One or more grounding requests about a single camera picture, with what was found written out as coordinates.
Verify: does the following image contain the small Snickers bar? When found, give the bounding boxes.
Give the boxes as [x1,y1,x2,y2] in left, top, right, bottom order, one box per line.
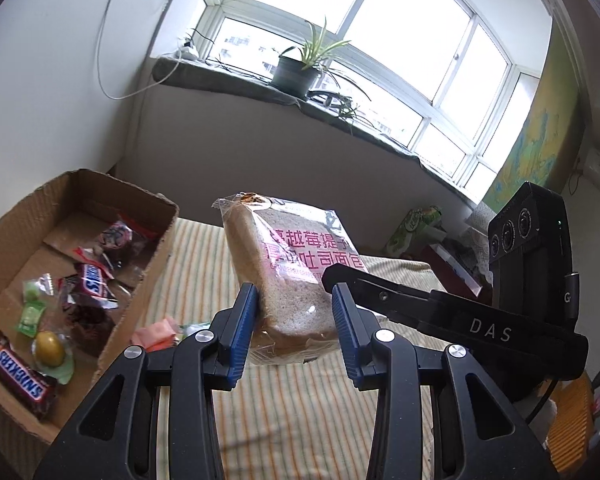
[60,263,119,310]

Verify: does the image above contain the gold round candy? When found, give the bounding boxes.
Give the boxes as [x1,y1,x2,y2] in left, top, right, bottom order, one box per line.
[31,330,74,386]

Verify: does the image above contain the red box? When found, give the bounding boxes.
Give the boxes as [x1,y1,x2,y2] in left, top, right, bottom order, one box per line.
[419,244,492,304]

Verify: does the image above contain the wall map poster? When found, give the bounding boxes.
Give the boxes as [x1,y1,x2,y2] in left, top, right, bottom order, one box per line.
[482,25,584,212]

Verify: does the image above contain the potted spider plant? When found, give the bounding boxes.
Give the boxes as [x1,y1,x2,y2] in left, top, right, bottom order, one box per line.
[271,20,370,100]

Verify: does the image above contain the green carton box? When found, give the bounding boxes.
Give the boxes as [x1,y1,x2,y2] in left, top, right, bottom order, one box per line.
[385,206,442,257]

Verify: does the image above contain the white green candy packet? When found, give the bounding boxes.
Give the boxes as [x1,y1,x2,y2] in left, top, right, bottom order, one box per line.
[178,322,211,340]

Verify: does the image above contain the brown cardboard box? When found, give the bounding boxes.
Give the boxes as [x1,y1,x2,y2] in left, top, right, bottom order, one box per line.
[0,169,178,444]

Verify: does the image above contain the large Snickers bar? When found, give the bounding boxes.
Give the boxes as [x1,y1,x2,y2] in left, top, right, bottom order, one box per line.
[0,330,58,420]

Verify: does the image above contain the sliced bread loaf bag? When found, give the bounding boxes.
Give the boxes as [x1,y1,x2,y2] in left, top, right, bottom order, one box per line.
[213,192,366,365]

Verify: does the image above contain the small trailing plant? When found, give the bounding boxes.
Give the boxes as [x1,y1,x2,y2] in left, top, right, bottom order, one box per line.
[306,90,358,133]

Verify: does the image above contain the green candy wrapper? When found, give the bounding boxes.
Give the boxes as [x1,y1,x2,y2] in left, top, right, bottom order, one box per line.
[17,273,55,338]

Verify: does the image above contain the pink candy wrapper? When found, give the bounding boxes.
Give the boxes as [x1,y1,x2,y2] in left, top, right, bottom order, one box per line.
[131,316,180,352]

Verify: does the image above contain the white cable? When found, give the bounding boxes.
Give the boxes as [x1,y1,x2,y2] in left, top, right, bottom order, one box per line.
[95,0,196,102]

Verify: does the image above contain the red clear snack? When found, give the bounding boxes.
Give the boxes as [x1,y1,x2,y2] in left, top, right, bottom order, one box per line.
[74,216,157,273]
[65,306,114,358]

